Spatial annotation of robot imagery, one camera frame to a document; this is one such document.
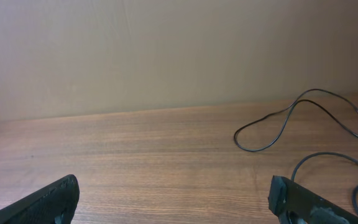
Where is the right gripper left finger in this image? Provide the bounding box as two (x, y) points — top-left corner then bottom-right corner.
(0, 174), (80, 224)

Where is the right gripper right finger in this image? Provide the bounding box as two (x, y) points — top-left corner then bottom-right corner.
(268, 175), (358, 224)

